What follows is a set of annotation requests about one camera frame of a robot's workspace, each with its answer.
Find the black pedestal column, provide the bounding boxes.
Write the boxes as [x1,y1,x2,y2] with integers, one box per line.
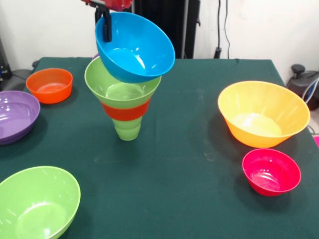
[131,0,201,59]

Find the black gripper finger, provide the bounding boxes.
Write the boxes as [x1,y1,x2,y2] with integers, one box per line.
[94,5,104,25]
[102,9,113,43]

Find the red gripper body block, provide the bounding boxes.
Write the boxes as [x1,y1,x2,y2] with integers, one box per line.
[79,0,134,12]

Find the large green bowl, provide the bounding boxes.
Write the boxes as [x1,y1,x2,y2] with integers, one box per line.
[0,166,81,239]

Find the small green bowl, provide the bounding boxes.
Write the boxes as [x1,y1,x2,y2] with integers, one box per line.
[84,56,162,103]

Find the large orange bowl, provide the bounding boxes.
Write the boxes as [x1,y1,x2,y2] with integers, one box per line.
[217,80,311,149]

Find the red-orange bowl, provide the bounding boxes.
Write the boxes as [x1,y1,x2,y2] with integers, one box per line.
[100,98,152,122]
[25,68,73,105]

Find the pink bowl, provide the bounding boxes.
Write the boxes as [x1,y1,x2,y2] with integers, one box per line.
[242,148,302,197]

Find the black wall cable with plug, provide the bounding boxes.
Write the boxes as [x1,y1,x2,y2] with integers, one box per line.
[213,0,231,59]

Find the black grey base foot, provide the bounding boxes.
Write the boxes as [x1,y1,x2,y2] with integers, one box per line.
[286,64,319,112]
[0,69,33,92]

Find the dark green table cloth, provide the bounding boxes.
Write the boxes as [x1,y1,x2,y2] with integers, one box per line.
[0,57,319,239]

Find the blue bowl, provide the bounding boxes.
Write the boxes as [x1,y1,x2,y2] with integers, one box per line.
[95,11,176,84]

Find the green cup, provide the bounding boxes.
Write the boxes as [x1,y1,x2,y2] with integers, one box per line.
[111,116,145,142]

